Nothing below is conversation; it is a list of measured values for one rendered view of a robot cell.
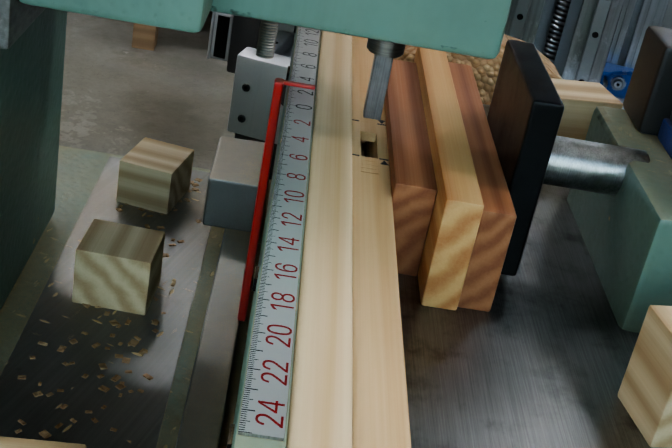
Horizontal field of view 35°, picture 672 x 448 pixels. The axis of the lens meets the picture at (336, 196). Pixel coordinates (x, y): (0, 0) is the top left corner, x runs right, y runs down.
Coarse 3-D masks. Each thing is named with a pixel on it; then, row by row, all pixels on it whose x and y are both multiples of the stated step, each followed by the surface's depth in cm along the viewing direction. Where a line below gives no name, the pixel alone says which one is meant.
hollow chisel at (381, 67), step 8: (376, 56) 53; (376, 64) 53; (384, 64) 53; (376, 72) 53; (384, 72) 53; (376, 80) 53; (384, 80) 53; (368, 88) 54; (376, 88) 53; (384, 88) 53; (368, 96) 54; (376, 96) 54; (384, 96) 54; (368, 104) 54; (376, 104) 54; (368, 112) 54; (376, 112) 54
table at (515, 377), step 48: (528, 240) 56; (576, 240) 57; (528, 288) 51; (576, 288) 52; (432, 336) 46; (480, 336) 47; (528, 336) 47; (576, 336) 48; (624, 336) 49; (432, 384) 43; (480, 384) 43; (528, 384) 44; (576, 384) 45; (432, 432) 40; (480, 432) 41; (528, 432) 41; (576, 432) 42; (624, 432) 42
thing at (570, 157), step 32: (512, 64) 53; (512, 96) 51; (544, 96) 48; (512, 128) 50; (544, 128) 48; (512, 160) 49; (544, 160) 48; (576, 160) 52; (608, 160) 52; (640, 160) 52; (512, 192) 49; (608, 192) 53; (512, 256) 50
